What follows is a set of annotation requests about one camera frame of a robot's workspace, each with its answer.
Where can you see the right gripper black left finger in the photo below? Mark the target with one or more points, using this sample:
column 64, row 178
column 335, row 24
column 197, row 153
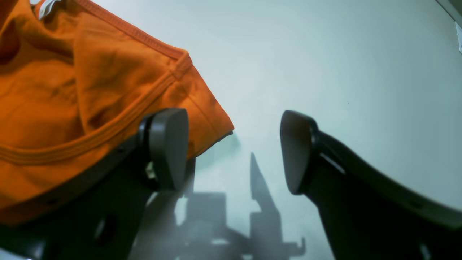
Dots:
column 96, row 215

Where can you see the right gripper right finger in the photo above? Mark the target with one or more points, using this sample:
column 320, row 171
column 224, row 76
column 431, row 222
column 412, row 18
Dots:
column 365, row 214

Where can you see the orange T-shirt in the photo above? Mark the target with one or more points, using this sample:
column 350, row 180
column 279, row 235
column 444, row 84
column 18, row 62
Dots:
column 76, row 81

